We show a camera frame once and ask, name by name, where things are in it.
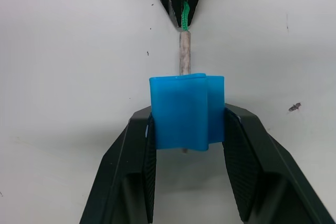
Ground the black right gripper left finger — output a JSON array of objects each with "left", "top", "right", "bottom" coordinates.
[{"left": 78, "top": 105, "right": 158, "bottom": 224}]

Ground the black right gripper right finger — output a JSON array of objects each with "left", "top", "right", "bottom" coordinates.
[{"left": 222, "top": 103, "right": 336, "bottom": 224}]

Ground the green lace with wooden tip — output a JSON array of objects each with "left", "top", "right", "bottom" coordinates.
[{"left": 135, "top": 0, "right": 192, "bottom": 155}]

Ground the blue plastic block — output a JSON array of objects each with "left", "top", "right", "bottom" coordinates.
[{"left": 148, "top": 72, "right": 225, "bottom": 153}]

